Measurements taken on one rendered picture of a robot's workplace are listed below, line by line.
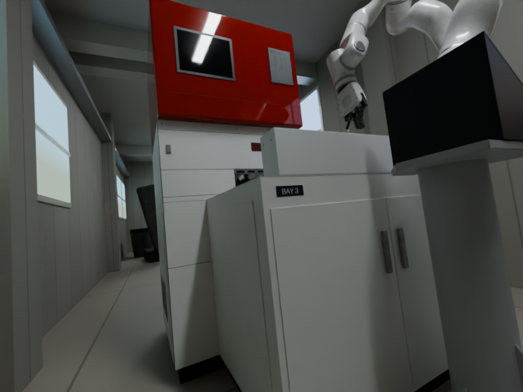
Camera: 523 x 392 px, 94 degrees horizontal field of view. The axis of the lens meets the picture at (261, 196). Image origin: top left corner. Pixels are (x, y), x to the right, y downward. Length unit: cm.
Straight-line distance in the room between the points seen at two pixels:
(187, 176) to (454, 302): 109
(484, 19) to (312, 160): 66
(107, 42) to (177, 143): 230
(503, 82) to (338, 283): 62
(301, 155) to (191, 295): 84
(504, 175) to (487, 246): 173
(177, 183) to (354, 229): 81
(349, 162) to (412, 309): 56
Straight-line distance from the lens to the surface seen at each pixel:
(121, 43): 345
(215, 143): 132
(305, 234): 71
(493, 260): 85
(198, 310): 129
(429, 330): 117
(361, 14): 141
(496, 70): 79
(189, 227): 122
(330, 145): 82
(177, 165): 125
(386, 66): 300
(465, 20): 112
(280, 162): 69
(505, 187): 254
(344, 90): 107
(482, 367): 91
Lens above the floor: 71
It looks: 5 degrees up
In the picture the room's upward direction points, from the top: 6 degrees counter-clockwise
